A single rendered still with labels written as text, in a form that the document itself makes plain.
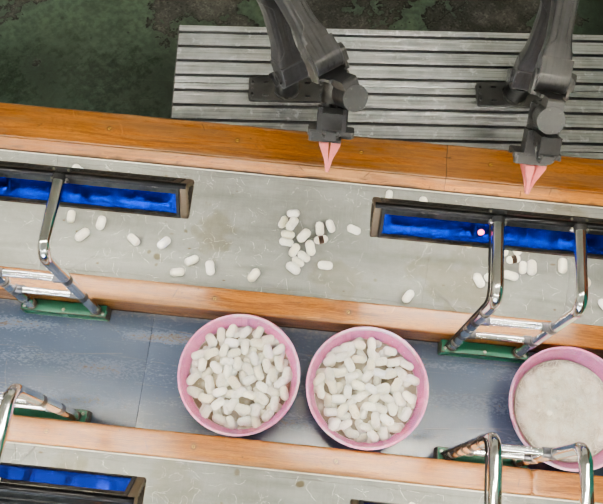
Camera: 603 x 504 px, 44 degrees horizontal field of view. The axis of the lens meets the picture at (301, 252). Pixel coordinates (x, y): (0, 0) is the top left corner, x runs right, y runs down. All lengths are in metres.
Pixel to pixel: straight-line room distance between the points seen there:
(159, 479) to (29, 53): 1.85
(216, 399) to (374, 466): 0.37
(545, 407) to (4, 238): 1.29
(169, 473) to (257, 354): 0.32
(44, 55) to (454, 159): 1.72
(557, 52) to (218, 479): 1.15
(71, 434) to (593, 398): 1.13
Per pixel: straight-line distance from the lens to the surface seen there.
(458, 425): 1.75
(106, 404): 1.77
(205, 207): 1.79
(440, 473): 1.65
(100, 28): 3.03
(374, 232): 1.42
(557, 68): 1.68
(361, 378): 1.68
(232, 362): 1.67
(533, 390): 1.75
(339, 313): 1.67
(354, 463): 1.62
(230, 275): 1.72
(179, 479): 1.66
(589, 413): 1.78
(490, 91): 2.06
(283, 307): 1.67
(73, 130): 1.91
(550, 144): 1.62
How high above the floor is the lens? 2.38
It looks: 71 degrees down
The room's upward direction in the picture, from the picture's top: 2 degrees clockwise
